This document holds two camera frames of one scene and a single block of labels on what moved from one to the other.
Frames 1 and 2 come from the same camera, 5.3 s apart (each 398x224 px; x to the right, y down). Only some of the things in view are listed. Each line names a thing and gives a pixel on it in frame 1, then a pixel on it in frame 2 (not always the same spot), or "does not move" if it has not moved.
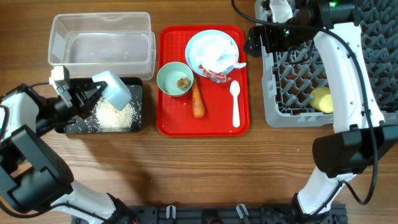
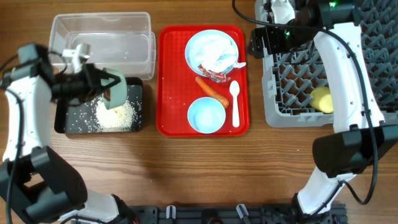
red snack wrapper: x=216 y=77 does not move
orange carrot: x=197 y=100 → x=211 y=92
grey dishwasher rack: x=290 y=78 does not move
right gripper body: x=275 y=38 does not move
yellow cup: x=321 y=99 does not move
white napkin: x=215 y=53 does not move
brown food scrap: x=183 y=82 → x=107 y=94
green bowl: x=175 y=78 → x=107 y=94
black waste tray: x=106 y=119 does not move
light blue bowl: x=115 y=91 → x=206 y=115
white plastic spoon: x=235 y=89 does not move
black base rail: x=224 y=214 does not move
